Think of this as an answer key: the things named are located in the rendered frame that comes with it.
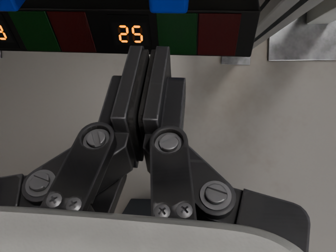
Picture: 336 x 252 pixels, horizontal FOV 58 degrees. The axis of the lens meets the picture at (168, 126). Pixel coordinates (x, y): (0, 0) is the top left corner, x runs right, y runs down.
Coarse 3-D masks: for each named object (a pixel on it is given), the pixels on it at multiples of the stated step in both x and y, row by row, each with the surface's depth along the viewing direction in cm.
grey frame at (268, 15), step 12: (264, 0) 39; (276, 0) 33; (288, 0) 30; (300, 0) 32; (312, 0) 30; (264, 12) 39; (276, 12) 35; (288, 12) 36; (300, 12) 35; (264, 24) 42; (276, 24) 42; (264, 36) 52; (252, 48) 69
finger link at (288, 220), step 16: (240, 192) 9; (256, 192) 9; (240, 208) 9; (256, 208) 9; (272, 208) 9; (288, 208) 9; (240, 224) 9; (256, 224) 9; (272, 224) 8; (288, 224) 8; (304, 224) 8; (288, 240) 8; (304, 240) 8
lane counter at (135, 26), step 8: (112, 16) 22; (120, 16) 22; (128, 16) 22; (136, 16) 22; (144, 16) 22; (112, 24) 22; (120, 24) 22; (128, 24) 22; (136, 24) 22; (144, 24) 22; (112, 32) 23; (120, 32) 23; (128, 32) 23; (136, 32) 23; (144, 32) 23; (120, 40) 23; (128, 40) 23; (136, 40) 23; (144, 40) 23; (120, 48) 24; (128, 48) 24; (144, 48) 24
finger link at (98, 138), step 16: (96, 128) 10; (80, 144) 10; (96, 144) 10; (112, 144) 10; (64, 160) 9; (80, 160) 9; (96, 160) 9; (64, 176) 9; (80, 176) 9; (96, 176) 9; (48, 192) 9; (64, 192) 9; (80, 192) 9; (96, 192) 9; (112, 192) 11; (64, 208) 8; (80, 208) 8; (96, 208) 11; (112, 208) 11
